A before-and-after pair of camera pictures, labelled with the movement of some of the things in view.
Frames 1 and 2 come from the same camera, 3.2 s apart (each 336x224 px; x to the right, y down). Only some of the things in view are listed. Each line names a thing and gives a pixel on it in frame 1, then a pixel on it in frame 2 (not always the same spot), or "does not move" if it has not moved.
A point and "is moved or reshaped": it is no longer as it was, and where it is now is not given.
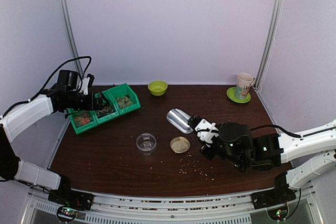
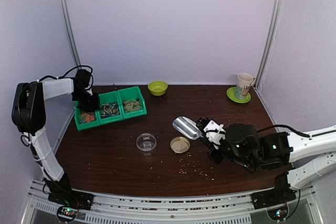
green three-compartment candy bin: [122, 99] is moved or reshaped
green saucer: [231, 94] does not move
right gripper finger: [193, 120] -> [201, 123]
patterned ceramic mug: [244, 81] does not move
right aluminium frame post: [273, 29] does not move
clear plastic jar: [146, 144] does not move
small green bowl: [157, 88] does not move
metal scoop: [179, 120] is moved or reshaped
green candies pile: [124, 102] -> [132, 105]
